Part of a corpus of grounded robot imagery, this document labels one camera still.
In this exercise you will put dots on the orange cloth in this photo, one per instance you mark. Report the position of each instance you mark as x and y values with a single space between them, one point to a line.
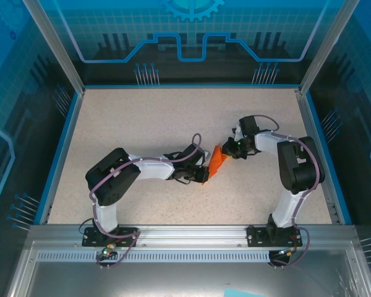
216 161

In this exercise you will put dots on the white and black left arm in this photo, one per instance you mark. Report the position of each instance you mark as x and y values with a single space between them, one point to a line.
106 213

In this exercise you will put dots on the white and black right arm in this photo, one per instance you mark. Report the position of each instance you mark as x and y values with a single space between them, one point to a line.
287 213

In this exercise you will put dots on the light blue paper sheet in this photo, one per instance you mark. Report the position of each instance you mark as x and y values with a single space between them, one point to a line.
238 294

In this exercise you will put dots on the brushed steel base panel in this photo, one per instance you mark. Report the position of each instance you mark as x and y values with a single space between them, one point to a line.
173 278

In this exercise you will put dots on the aluminium mounting rail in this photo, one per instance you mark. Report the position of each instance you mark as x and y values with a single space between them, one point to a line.
191 235

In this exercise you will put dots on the aluminium side rail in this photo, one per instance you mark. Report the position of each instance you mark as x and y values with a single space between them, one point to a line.
62 161
320 161

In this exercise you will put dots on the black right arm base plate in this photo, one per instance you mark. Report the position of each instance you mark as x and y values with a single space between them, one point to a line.
255 236

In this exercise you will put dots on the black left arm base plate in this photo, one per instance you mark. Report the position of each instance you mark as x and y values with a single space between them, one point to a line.
125 232

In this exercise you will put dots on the aluminium frame post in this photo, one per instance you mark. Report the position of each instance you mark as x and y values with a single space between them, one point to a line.
55 46
324 46

